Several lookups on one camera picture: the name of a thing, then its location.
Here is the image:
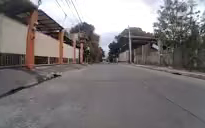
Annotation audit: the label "dark trees behind building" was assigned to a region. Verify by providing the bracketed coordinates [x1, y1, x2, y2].
[107, 27, 154, 63]

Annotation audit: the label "white wall with orange pillars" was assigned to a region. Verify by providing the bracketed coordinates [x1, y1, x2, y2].
[0, 7, 86, 70]

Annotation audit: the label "raised concrete kerb strip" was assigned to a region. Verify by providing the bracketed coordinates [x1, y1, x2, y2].
[129, 63, 205, 83]

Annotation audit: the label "grey asphalt road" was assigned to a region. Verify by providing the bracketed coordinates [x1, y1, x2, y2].
[0, 62, 205, 128]

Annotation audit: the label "grey concrete wall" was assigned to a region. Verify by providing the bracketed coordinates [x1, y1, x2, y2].
[133, 42, 205, 74]

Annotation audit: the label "utility pole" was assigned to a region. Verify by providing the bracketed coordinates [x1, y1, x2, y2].
[127, 25, 133, 64]

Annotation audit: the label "overhead wires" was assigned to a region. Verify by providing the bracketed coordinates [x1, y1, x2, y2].
[54, 0, 84, 24]

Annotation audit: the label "tall leafy tree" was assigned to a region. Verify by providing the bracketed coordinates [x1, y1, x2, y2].
[153, 0, 205, 66]

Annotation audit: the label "grey concrete sidewalk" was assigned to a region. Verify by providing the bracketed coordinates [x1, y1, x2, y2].
[0, 63, 88, 101]

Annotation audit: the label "building with dark roof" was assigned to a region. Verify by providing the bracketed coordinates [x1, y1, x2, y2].
[117, 34, 160, 64]

